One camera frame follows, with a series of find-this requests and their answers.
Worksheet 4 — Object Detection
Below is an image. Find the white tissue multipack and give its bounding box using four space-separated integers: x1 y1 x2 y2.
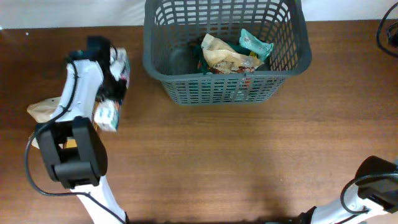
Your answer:
94 48 131 132

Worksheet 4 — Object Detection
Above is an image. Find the green Nescafe coffee bag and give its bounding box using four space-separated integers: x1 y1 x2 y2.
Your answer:
192 42 268 100

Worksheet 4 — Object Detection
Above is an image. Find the beige snack bag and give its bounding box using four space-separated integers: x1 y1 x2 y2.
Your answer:
201 34 264 73

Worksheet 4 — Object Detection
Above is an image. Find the teal wet wipes pack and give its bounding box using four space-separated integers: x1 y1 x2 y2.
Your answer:
239 29 274 61

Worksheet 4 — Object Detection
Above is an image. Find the red spaghetti pasta pack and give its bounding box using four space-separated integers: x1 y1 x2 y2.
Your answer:
62 102 99 149

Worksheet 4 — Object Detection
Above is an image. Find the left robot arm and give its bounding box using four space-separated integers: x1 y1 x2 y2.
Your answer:
29 36 130 223

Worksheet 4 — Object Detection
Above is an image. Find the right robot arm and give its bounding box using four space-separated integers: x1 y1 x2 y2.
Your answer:
293 156 397 224

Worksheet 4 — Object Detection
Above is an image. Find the grey plastic basket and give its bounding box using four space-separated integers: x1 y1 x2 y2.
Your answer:
143 0 312 105

